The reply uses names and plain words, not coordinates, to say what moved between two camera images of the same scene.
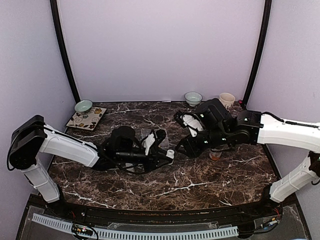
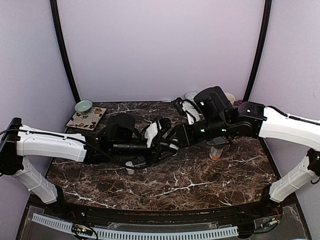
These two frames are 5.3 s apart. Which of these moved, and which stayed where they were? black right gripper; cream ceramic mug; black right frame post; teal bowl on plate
Moved: black right gripper
Stayed: cream ceramic mug; teal bowl on plate; black right frame post
